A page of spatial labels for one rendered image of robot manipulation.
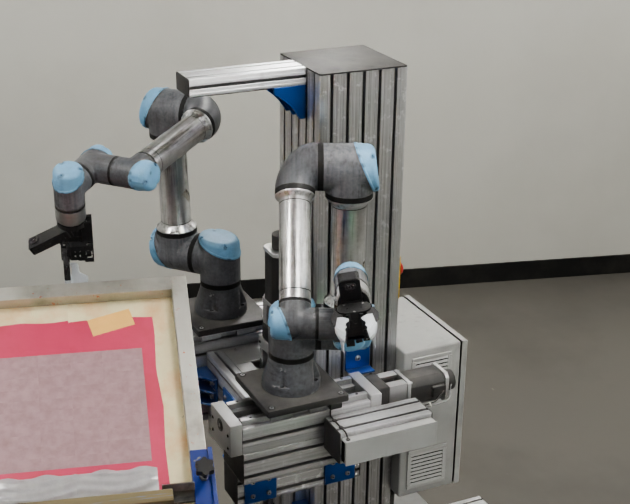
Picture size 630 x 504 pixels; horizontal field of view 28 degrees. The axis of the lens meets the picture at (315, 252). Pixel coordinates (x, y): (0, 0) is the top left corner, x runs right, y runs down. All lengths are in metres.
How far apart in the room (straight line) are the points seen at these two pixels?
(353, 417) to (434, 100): 3.54
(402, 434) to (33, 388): 0.93
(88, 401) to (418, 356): 0.99
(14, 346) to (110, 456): 0.37
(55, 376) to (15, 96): 3.42
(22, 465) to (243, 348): 0.94
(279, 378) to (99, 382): 0.47
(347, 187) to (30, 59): 3.48
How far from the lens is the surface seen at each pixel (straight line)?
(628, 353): 6.39
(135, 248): 6.57
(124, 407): 2.97
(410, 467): 3.67
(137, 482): 2.88
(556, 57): 6.75
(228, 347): 3.63
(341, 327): 2.58
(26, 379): 3.02
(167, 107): 3.43
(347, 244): 3.03
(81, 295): 3.09
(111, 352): 3.04
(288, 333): 2.84
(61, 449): 2.93
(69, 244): 3.20
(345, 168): 2.95
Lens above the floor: 2.80
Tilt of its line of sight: 22 degrees down
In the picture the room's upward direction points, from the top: 1 degrees clockwise
